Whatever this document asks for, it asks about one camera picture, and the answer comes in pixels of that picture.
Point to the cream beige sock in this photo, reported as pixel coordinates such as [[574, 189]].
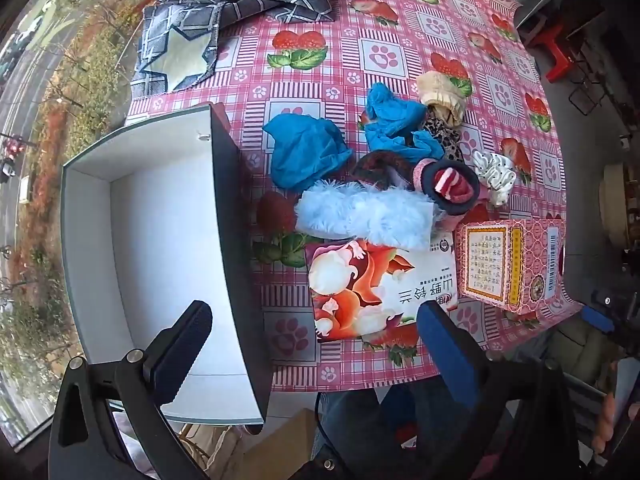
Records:
[[440, 95]]

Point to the orange print tissue pack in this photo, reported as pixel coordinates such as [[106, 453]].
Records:
[[370, 290]]

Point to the cream cloth bag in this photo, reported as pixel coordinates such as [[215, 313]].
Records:
[[210, 452]]

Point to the person's legs in jeans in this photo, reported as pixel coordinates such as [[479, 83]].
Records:
[[345, 425]]

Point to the person's right hand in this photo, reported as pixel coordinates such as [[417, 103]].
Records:
[[605, 425]]

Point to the light blue fluffy cloth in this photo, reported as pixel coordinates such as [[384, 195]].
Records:
[[365, 215]]

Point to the brown cardboard box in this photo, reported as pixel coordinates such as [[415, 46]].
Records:
[[280, 450]]

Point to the leopard print scrunchie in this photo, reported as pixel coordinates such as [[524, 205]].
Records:
[[445, 140]]

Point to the pink patterned tissue box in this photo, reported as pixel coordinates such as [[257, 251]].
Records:
[[505, 265]]

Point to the red plastic stool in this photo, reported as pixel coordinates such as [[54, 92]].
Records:
[[555, 55]]

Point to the white polka dot scrunchie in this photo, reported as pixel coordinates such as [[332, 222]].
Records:
[[495, 175]]

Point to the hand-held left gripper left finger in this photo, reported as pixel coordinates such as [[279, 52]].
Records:
[[180, 345]]

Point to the purple red green knitted hat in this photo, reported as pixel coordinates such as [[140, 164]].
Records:
[[375, 170]]

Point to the white cardboard box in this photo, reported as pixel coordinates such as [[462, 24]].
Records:
[[150, 240]]

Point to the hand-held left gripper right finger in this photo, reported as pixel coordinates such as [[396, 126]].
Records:
[[445, 350]]

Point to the pink and black knitted bootie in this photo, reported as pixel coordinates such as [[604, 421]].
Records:
[[450, 185]]

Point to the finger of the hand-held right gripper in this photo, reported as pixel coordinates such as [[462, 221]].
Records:
[[597, 319]]

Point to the pink strawberry print tablecloth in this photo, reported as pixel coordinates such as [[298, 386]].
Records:
[[380, 55]]

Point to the denim cloth with star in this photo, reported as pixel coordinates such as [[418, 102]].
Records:
[[175, 55]]

